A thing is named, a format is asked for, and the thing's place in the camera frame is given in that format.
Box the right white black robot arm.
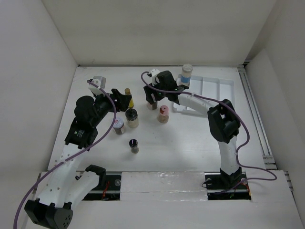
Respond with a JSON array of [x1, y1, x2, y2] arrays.
[[141, 69, 242, 189]]

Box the purple cable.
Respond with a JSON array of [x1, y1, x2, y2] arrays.
[[140, 70, 278, 194], [13, 80, 117, 229]]

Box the black lid beige spice jar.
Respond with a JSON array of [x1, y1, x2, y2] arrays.
[[125, 108, 139, 128]]

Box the front mounting rail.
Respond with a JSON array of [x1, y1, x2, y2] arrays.
[[84, 171, 251, 202]]

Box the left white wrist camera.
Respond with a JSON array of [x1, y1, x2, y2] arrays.
[[88, 76, 106, 96]]

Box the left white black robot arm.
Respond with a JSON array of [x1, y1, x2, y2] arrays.
[[24, 89, 132, 229]]

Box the black pepper grinder bottle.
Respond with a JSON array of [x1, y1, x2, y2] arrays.
[[129, 139, 139, 154]]

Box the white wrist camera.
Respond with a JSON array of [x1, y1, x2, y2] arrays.
[[88, 76, 106, 96], [147, 68, 160, 86]]

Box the pink lid spice jar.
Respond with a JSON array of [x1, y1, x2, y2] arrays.
[[157, 105, 169, 124]]

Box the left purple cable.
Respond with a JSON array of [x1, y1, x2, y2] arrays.
[[13, 80, 117, 229]]

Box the white lid pepper jar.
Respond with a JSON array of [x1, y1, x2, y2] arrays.
[[112, 117, 125, 135]]

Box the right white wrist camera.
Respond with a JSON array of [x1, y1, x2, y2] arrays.
[[147, 68, 160, 86]]

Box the white divided organizer tray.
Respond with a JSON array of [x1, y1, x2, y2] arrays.
[[173, 75, 235, 118]]

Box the white lid dark spice jar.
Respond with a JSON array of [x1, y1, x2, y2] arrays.
[[147, 102, 158, 110]]

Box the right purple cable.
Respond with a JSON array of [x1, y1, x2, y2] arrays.
[[140, 70, 278, 194]]

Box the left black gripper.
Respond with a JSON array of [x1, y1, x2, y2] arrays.
[[91, 88, 131, 127]]

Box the blue label salt jar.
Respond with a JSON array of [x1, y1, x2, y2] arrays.
[[180, 64, 193, 86]]

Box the yellow label brown bottle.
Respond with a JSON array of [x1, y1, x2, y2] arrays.
[[124, 88, 134, 109]]

